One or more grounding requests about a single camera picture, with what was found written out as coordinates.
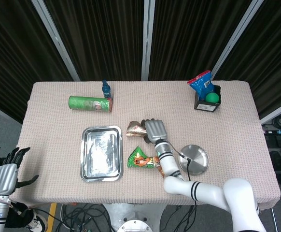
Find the dark pleated curtain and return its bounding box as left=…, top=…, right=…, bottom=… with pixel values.
left=0, top=0, right=73, bottom=123
left=43, top=0, right=145, bottom=82
left=214, top=0, right=281, bottom=119
left=149, top=0, right=252, bottom=81

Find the white divider post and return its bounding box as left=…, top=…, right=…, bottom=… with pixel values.
left=30, top=0, right=81, bottom=82
left=210, top=0, right=267, bottom=80
left=141, top=0, right=155, bottom=81

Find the shiny gold snack wrapper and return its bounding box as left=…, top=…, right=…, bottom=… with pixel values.
left=125, top=120, right=148, bottom=138

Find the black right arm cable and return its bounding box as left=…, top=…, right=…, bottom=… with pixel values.
left=166, top=141, right=198, bottom=208

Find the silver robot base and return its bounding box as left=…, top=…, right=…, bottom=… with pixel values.
left=101, top=203, right=168, bottom=232

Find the blue plastic bottle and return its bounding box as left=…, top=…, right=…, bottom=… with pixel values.
left=101, top=80, right=113, bottom=100

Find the round steel plate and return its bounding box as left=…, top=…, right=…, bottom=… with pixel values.
left=178, top=144, right=210, bottom=176

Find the blue red-topped snack bag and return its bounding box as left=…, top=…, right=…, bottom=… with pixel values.
left=187, top=70, right=215, bottom=100

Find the rectangular steel tray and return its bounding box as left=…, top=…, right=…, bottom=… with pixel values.
left=80, top=125, right=124, bottom=182

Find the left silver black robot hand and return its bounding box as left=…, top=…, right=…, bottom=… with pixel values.
left=0, top=146, right=39, bottom=196

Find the black floor cable bundle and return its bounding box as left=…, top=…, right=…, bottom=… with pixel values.
left=55, top=203, right=114, bottom=232

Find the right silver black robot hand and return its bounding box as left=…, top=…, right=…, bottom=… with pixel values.
left=140, top=118, right=168, bottom=145

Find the black cardboard box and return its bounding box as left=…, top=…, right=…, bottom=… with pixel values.
left=194, top=84, right=221, bottom=113

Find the green chips can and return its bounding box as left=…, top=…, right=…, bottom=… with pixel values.
left=68, top=95, right=113, bottom=113

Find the black white sneaker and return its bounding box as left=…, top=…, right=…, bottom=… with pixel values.
left=25, top=208, right=48, bottom=230

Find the green orange snack bag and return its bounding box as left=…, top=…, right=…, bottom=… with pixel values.
left=126, top=145, right=166, bottom=178

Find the green ball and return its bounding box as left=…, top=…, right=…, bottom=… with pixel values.
left=205, top=92, right=220, bottom=102

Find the pink woven tablecloth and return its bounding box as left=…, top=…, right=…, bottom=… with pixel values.
left=9, top=81, right=281, bottom=206

